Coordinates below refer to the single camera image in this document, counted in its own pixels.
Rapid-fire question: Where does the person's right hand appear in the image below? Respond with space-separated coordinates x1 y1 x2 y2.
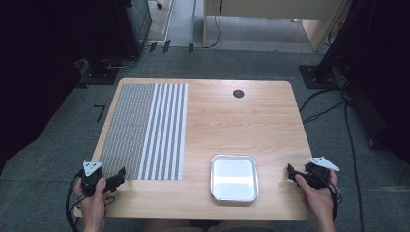
294 169 338 224

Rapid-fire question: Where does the dark curtain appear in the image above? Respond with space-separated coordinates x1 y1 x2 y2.
0 0 130 175
335 0 410 165

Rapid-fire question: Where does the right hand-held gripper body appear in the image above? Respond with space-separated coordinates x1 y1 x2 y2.
301 156 340 190

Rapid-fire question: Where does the black angled floor tape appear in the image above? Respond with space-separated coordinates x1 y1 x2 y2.
93 103 106 124

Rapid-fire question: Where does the dark glass cabinet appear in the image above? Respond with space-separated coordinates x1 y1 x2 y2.
124 0 153 49

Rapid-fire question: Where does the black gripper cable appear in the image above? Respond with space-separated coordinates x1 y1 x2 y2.
328 178 342 222
65 169 85 232

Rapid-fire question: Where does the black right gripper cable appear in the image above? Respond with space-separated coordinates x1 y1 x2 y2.
328 178 342 222

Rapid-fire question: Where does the person's left hand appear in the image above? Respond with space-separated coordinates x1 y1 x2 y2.
73 177 109 222

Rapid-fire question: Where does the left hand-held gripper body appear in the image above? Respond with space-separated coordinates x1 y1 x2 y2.
79 160 104 198

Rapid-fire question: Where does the long black floor cable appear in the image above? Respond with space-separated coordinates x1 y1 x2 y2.
343 96 366 232

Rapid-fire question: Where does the black stand with flat base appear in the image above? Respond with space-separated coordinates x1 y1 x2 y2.
75 0 143 90

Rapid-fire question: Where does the black stand with square base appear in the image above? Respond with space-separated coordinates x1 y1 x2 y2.
298 0 371 90

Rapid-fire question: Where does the grey striped placemat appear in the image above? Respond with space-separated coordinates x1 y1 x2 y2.
99 82 190 181

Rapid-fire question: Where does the light wooden desk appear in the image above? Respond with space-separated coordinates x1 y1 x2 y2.
202 0 351 53

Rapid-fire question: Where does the black hanging cable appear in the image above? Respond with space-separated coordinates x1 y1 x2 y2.
204 0 224 50

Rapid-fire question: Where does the silver metal tray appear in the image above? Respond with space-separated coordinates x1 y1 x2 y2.
209 154 260 204

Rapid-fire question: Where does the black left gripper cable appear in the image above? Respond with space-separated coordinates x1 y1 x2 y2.
65 169 85 232

